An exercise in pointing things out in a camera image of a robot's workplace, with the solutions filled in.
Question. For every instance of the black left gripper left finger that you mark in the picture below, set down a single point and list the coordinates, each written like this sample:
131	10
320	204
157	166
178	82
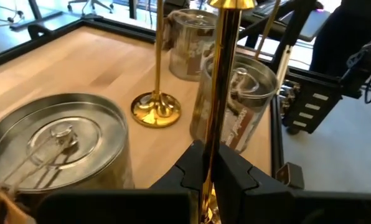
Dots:
173	199

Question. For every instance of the silver tin candle with lid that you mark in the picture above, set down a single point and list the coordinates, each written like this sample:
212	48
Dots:
188	46
251	93
64	155

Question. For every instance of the gold candlestick holder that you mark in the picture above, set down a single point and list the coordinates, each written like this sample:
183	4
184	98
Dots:
156	110
223	62

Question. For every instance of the wooden riser shelf black legs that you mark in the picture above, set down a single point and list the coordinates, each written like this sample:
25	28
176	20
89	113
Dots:
79	68

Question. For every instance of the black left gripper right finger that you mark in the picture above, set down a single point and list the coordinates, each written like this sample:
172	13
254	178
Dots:
251	199

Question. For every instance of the black aluminium table frame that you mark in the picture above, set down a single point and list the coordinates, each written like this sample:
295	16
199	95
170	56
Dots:
117	29

